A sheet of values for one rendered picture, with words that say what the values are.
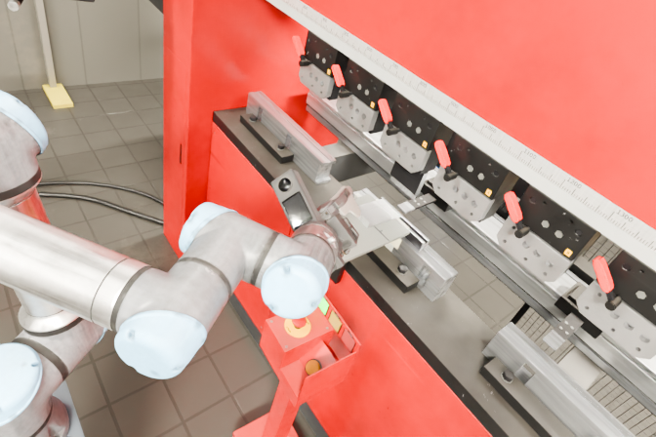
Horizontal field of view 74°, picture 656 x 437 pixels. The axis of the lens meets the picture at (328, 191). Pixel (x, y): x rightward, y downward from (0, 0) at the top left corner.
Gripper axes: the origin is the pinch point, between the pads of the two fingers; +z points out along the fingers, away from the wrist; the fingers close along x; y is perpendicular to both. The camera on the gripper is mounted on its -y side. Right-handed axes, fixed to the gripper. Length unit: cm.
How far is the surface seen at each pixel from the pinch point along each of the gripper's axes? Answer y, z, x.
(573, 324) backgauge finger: 64, 25, 25
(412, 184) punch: 15.0, 37.3, 10.8
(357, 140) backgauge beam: 0, 86, -2
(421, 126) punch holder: 2.1, 30.3, 21.6
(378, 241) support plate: 21.4, 29.7, -4.4
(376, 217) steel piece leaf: 17.6, 38.5, -2.9
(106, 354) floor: 11, 57, -132
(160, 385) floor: 33, 54, -117
